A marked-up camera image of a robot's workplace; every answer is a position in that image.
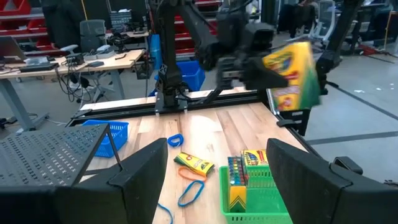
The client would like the wooden office desk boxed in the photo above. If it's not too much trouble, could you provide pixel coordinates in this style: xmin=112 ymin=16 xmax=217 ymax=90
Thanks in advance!
xmin=0 ymin=49 xmax=146 ymax=133

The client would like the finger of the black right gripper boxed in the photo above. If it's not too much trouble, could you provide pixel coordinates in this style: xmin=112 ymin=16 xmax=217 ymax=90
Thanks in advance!
xmin=244 ymin=57 xmax=289 ymax=90

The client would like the person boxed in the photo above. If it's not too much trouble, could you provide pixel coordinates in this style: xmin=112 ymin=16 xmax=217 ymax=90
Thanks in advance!
xmin=41 ymin=0 xmax=85 ymax=52

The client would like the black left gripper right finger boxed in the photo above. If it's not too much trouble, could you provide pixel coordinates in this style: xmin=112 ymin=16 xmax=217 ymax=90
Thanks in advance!
xmin=266 ymin=138 xmax=398 ymax=224

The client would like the red shelf unit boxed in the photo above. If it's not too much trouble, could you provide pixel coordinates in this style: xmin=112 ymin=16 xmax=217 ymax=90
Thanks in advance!
xmin=174 ymin=14 xmax=218 ymax=55

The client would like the black controller box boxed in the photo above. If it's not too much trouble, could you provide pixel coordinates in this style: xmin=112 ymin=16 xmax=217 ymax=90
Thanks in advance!
xmin=275 ymin=108 xmax=312 ymax=137

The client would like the grey office chair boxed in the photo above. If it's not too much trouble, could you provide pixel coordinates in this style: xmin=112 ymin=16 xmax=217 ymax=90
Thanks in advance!
xmin=79 ymin=19 xmax=108 ymax=54

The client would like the black perforated metal stand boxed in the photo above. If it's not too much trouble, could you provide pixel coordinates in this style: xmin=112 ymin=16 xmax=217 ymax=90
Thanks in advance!
xmin=0 ymin=123 xmax=124 ymax=187

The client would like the small Crayola crayon box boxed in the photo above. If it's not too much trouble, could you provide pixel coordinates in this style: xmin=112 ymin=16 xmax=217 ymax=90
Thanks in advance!
xmin=173 ymin=151 xmax=216 ymax=178

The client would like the green plastic basket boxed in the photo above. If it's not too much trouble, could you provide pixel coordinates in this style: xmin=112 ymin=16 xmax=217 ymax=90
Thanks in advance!
xmin=219 ymin=164 xmax=295 ymax=224

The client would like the blue spiral coil wristband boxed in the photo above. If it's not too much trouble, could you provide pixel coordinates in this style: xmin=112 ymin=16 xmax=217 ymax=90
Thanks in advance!
xmin=167 ymin=133 xmax=185 ymax=148

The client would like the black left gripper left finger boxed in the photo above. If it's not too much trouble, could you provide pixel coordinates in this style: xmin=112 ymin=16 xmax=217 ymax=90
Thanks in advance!
xmin=55 ymin=138 xmax=169 ymax=224

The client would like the yellow green Crayola crayon box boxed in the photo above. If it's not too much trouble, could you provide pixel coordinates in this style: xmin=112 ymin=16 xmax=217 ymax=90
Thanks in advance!
xmin=240 ymin=149 xmax=269 ymax=168
xmin=227 ymin=156 xmax=249 ymax=213

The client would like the light blue crayola box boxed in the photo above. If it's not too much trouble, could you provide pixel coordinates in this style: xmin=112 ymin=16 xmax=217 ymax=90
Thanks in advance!
xmin=262 ymin=41 xmax=322 ymax=112

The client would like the blue plastic basket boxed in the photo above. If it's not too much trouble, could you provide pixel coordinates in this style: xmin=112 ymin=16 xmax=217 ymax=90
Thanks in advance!
xmin=81 ymin=119 xmax=130 ymax=159

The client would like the blue storage bin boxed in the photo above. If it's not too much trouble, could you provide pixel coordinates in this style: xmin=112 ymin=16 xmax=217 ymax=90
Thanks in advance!
xmin=154 ymin=60 xmax=206 ymax=93

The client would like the dark laptop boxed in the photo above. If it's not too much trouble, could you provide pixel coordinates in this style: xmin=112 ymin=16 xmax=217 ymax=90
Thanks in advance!
xmin=0 ymin=36 xmax=27 ymax=62

